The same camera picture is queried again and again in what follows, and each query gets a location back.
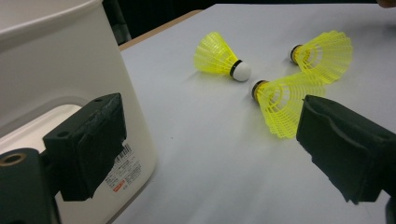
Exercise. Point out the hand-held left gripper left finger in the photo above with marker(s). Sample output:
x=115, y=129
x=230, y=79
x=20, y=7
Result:
x=84, y=146

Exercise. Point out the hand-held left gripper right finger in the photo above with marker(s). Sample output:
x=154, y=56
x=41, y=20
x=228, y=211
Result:
x=345, y=146

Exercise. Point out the yellow plastic shuttlecock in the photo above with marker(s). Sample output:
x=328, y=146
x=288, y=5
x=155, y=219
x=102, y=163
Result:
x=280, y=105
x=214, y=57
x=327, y=56

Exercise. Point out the white plastic bin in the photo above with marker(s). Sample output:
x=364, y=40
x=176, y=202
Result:
x=62, y=62

